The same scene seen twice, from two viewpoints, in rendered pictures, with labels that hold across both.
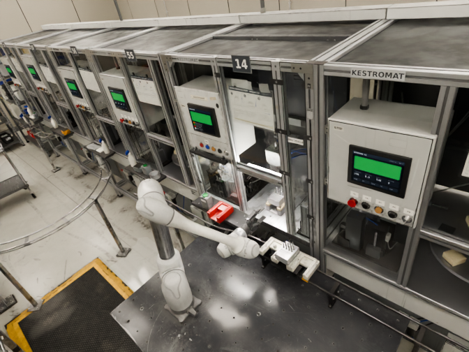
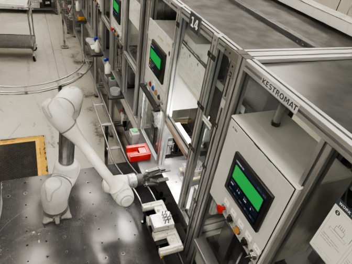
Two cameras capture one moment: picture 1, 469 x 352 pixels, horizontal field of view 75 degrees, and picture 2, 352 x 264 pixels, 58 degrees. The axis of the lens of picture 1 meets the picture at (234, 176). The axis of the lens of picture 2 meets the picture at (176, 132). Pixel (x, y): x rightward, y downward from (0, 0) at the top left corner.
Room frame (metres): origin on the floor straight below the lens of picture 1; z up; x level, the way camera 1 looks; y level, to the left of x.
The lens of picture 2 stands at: (0.09, -0.52, 2.47)
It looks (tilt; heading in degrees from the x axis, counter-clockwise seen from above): 36 degrees down; 14
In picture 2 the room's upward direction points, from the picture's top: 10 degrees clockwise
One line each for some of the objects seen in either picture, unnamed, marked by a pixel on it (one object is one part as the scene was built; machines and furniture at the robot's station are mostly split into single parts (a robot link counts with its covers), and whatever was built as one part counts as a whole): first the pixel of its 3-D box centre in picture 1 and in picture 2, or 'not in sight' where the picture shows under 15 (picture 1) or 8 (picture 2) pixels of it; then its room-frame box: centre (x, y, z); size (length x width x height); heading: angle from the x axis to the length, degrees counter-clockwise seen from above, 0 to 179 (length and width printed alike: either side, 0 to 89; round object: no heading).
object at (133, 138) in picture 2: (207, 200); (134, 136); (1.87, 0.24, 0.97); 0.08 x 0.08 x 0.12; 42
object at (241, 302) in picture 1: (246, 317); (95, 254); (1.06, 0.10, 0.66); 1.50 x 1.06 x 0.04; 42
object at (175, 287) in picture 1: (176, 288); (54, 193); (1.22, 0.49, 0.85); 0.18 x 0.16 x 0.22; 14
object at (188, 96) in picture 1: (214, 116); (173, 63); (1.96, 0.05, 1.60); 0.42 x 0.29 x 0.46; 42
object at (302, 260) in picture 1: (287, 259); (161, 228); (1.28, -0.23, 0.84); 0.36 x 0.14 x 0.10; 42
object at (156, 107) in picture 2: (207, 154); (150, 95); (1.87, 0.15, 1.37); 0.36 x 0.04 x 0.04; 42
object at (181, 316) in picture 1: (183, 304); (56, 210); (1.20, 0.48, 0.71); 0.22 x 0.18 x 0.06; 42
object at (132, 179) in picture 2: (239, 235); (131, 180); (1.40, 0.04, 1.01); 0.09 x 0.06 x 0.09; 42
